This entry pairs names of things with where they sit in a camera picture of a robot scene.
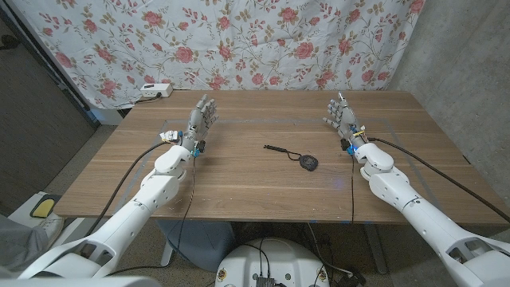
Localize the floral backdrop cloth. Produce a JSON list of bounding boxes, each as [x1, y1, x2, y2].
[[10, 0, 426, 111]]

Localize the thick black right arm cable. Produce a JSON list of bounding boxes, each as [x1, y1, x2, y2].
[[365, 136, 510, 223]]

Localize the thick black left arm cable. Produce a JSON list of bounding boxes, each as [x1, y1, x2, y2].
[[84, 140, 179, 237]]

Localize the grey trouser leg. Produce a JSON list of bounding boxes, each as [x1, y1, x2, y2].
[[0, 214, 49, 277]]

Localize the yellow and black floor pedal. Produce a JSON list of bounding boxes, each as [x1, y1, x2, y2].
[[29, 194, 63, 219]]

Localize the black power adapter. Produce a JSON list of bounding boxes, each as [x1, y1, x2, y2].
[[337, 270, 367, 287]]

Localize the white power strip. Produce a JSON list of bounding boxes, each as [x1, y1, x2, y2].
[[139, 82, 174, 99]]

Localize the white table leg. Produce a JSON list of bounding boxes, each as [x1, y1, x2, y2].
[[160, 238, 176, 267]]

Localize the grey table leg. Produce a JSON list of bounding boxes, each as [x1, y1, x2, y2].
[[364, 223, 388, 275]]

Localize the white robot torso base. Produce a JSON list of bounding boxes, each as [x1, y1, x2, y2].
[[214, 238, 331, 287]]

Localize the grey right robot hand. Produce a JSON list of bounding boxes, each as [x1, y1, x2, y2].
[[322, 91, 367, 148]]

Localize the white shoe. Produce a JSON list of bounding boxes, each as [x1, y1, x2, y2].
[[33, 214, 65, 248]]

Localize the white robot head edge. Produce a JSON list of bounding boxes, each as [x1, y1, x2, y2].
[[0, 275, 163, 287]]

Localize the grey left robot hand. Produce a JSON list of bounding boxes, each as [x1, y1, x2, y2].
[[182, 93, 220, 150]]

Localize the black timer with lanyard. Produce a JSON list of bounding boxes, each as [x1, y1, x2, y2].
[[263, 143, 320, 172]]

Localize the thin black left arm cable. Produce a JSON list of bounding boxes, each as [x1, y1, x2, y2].
[[107, 153, 197, 277]]

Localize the blue-grey chair under table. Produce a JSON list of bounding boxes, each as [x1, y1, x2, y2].
[[157, 219, 236, 273]]

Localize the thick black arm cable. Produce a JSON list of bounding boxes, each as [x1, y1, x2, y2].
[[365, 136, 510, 223], [84, 140, 179, 237]]

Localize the black door frame strip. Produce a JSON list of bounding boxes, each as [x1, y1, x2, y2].
[[0, 4, 100, 129]]

